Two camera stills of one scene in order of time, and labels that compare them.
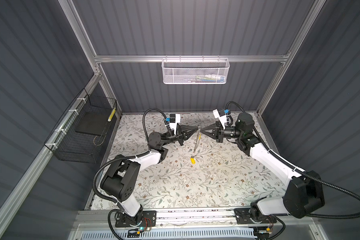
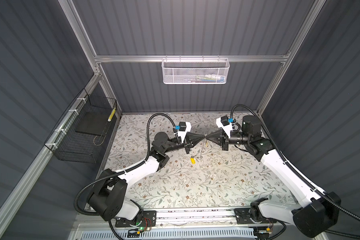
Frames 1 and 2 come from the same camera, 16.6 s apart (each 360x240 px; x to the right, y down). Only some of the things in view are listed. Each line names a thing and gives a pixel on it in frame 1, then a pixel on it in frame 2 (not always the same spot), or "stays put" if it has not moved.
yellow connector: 192,160 stays put
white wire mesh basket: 195,70 stays put
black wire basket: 79,134 stays put
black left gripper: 186,132 to 188,143
